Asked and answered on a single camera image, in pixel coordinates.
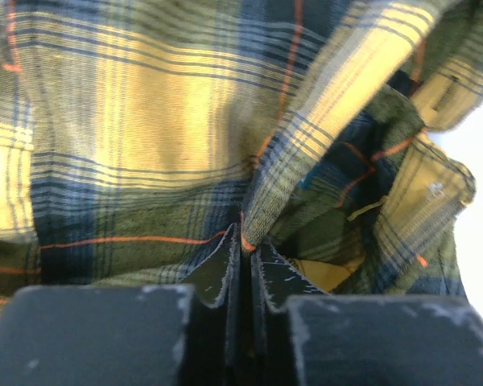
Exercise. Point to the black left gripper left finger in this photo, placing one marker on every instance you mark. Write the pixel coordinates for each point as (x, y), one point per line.
(181, 334)

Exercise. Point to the yellow plaid shirt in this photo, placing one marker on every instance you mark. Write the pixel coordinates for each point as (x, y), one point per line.
(137, 136)

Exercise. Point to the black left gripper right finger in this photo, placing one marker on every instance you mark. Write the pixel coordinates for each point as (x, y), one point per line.
(304, 336)

